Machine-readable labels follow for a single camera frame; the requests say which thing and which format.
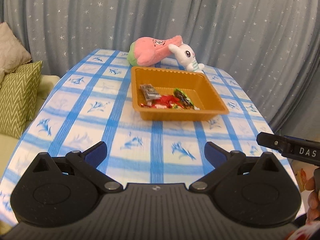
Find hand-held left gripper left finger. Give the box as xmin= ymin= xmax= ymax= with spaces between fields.
xmin=25 ymin=141 xmax=124 ymax=194

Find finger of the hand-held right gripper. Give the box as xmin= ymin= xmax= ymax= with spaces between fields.
xmin=256 ymin=132 xmax=295 ymax=153
xmin=284 ymin=135 xmax=320 ymax=143

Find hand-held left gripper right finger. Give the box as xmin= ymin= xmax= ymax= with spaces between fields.
xmin=189 ymin=142 xmax=288 ymax=193

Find golden plastic tray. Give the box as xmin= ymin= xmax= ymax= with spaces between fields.
xmin=131 ymin=66 xmax=230 ymax=122

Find green multicoloured snack packet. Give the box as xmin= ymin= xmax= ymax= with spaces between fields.
xmin=173 ymin=87 xmax=200 ymax=111

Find large red snack packet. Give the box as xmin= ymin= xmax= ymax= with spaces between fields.
xmin=160 ymin=95 xmax=180 ymax=104

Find grey clear snack packet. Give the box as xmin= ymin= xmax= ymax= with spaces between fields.
xmin=139 ymin=84 xmax=161 ymax=103

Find person's right hand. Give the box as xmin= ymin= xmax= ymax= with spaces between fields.
xmin=304 ymin=175 xmax=320 ymax=223

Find blue checked tablecloth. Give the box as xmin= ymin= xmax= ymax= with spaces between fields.
xmin=0 ymin=48 xmax=300 ymax=228

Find red white printed clothing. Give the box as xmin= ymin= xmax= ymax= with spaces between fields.
xmin=285 ymin=224 xmax=320 ymax=240

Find light green sofa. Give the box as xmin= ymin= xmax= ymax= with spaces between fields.
xmin=0 ymin=74 xmax=61 ymax=180

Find green zigzag pillow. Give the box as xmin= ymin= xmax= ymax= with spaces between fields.
xmin=0 ymin=60 xmax=43 ymax=138

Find white rabbit plush toy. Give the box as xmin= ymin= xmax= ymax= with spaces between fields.
xmin=168 ymin=42 xmax=205 ymax=73

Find pink plush toy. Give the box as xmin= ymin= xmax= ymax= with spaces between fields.
xmin=127 ymin=35 xmax=183 ymax=67

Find beige pillow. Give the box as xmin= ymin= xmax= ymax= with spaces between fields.
xmin=0 ymin=22 xmax=33 ymax=80

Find grey star-print curtain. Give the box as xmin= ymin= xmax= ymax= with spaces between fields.
xmin=0 ymin=0 xmax=320 ymax=143

